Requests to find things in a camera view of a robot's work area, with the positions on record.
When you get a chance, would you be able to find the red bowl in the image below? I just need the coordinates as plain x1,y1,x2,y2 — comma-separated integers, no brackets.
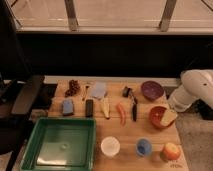
149,106,176,129

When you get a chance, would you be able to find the black rectangular block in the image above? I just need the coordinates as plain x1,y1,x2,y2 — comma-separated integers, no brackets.
85,99,94,117

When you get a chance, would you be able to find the black chair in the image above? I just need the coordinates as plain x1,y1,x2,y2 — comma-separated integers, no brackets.
0,75,44,171

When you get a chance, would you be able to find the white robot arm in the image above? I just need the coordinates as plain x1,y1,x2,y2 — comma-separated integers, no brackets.
168,69,213,112

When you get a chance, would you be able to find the red apple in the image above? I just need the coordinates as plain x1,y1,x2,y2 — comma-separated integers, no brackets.
161,142,181,161

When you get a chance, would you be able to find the brown grape bunch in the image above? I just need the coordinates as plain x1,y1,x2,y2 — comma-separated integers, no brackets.
65,80,80,97

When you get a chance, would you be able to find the blue sponge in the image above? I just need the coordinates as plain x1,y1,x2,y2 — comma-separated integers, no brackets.
62,99,74,116

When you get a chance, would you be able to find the white plastic cup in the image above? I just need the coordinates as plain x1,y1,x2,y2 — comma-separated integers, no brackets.
100,136,120,157

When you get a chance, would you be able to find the yellow banana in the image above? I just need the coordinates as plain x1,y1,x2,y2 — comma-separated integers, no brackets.
100,97,110,119

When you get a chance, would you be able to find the orange carrot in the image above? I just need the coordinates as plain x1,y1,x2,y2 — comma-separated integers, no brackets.
116,103,126,126

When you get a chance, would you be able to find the purple plate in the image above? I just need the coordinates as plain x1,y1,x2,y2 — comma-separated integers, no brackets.
141,81,164,101

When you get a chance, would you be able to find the bread slice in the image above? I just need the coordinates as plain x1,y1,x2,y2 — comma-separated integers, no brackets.
160,109,177,126

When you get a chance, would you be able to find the blue plastic cup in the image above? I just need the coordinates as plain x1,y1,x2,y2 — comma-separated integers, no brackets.
136,138,152,157

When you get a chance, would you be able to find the black handled knife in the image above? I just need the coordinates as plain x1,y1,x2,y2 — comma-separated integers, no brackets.
130,90,138,122

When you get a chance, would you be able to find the green plastic tray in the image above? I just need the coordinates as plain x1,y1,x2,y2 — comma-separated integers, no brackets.
20,118,96,171

